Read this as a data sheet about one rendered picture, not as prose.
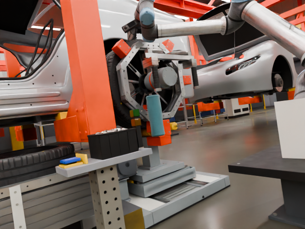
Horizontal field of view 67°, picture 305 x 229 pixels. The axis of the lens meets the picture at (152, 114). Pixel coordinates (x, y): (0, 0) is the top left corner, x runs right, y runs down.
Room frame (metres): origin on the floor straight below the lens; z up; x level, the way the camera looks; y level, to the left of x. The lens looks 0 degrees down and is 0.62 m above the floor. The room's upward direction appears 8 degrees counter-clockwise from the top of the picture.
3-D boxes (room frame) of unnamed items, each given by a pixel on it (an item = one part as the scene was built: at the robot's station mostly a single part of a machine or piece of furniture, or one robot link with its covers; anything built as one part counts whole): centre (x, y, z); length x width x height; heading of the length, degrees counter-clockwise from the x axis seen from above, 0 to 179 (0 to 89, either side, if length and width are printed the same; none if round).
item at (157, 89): (1.34, -0.05, 0.83); 0.04 x 0.04 x 0.16
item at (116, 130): (1.13, 0.21, 0.51); 0.20 x 0.14 x 0.13; 127
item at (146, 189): (1.78, 0.04, 0.13); 0.50 x 0.36 x 0.10; 128
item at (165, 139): (1.66, -0.02, 0.48); 0.16 x 0.12 x 0.17; 38
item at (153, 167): (1.76, 0.06, 0.32); 0.40 x 0.30 x 0.28; 128
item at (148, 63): (1.36, -0.03, 0.93); 0.09 x 0.05 x 0.05; 38
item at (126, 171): (1.66, 0.34, 0.26); 0.42 x 0.18 x 0.35; 38
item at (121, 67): (1.63, -0.04, 0.85); 0.54 x 0.07 x 0.54; 128
